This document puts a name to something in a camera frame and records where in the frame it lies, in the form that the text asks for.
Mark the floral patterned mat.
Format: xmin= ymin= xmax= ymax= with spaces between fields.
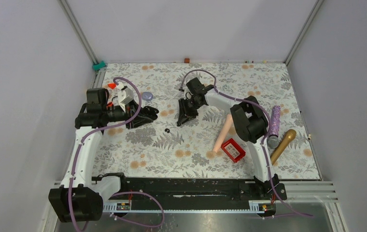
xmin=92 ymin=63 xmax=320 ymax=180

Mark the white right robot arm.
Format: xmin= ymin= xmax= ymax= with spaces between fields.
xmin=177 ymin=78 xmax=279 ymax=199

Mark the black earbud charging case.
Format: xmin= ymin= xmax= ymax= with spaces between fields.
xmin=141 ymin=106 xmax=159 ymax=120

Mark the teal curved block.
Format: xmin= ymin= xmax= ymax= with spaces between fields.
xmin=92 ymin=60 xmax=106 ymax=72

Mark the aluminium frame rail right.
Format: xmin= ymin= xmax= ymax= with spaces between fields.
xmin=283 ymin=0 xmax=325 ymax=66

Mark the purple glitter microphone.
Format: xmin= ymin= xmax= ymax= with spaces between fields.
xmin=267 ymin=105 xmax=281 ymax=149

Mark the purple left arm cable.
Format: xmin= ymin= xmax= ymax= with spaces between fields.
xmin=68 ymin=76 xmax=166 ymax=232

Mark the white slotted cable duct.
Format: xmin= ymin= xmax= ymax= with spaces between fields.
xmin=102 ymin=201 xmax=277 ymax=215

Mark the red plastic bin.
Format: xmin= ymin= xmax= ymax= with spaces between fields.
xmin=221 ymin=138 xmax=246 ymax=163

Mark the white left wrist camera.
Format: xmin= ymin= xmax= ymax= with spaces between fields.
xmin=116 ymin=83 xmax=134 ymax=112

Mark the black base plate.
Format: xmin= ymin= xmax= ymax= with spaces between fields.
xmin=109 ymin=177 xmax=287 ymax=206

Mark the aluminium frame rail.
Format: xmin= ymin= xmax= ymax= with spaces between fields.
xmin=283 ymin=0 xmax=325 ymax=66
xmin=57 ymin=0 xmax=99 ymax=87

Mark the lavender earbud charging case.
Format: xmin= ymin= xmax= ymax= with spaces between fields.
xmin=141 ymin=92 xmax=154 ymax=102

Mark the gold microphone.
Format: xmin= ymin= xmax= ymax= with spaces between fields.
xmin=270 ymin=129 xmax=296 ymax=165

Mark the aluminium frame rail left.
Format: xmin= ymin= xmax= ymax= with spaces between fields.
xmin=57 ymin=0 xmax=99 ymax=87

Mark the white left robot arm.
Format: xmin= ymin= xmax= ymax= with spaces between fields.
xmin=48 ymin=87 xmax=159 ymax=223

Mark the pink cylindrical tube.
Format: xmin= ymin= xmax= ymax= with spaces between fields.
xmin=212 ymin=114 xmax=233 ymax=153

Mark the red wedge block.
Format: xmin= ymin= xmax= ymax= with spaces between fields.
xmin=107 ymin=83 xmax=117 ymax=89

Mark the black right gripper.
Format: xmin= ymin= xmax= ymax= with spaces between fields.
xmin=178 ymin=98 xmax=203 ymax=124

